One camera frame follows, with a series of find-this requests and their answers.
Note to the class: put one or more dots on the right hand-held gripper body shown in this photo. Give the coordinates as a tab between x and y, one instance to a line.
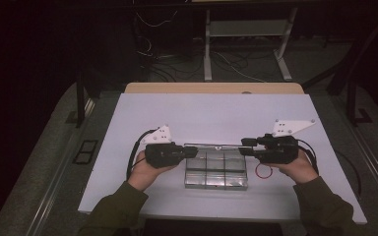
280	150

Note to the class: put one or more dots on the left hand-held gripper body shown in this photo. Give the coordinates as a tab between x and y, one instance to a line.
162	154

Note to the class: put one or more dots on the clear plastic compartment box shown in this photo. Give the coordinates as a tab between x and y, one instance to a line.
215	170

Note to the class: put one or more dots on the person's left hand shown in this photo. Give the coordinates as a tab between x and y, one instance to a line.
142	173

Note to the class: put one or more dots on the person's right hand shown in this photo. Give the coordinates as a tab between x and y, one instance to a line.
300	170

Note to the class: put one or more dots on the white board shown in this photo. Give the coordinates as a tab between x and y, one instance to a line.
216	111

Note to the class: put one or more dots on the wooden table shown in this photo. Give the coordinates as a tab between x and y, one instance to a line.
210	88

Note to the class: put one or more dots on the black metal stand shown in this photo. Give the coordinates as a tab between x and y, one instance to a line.
80	98
351	98

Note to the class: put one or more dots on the black floor socket frame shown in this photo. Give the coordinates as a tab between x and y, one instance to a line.
85	151

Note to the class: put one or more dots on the aluminium floor rail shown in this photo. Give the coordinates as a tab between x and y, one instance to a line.
57	183
377	164

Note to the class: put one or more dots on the white metal desk frame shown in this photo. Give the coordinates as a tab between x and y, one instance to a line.
247	28

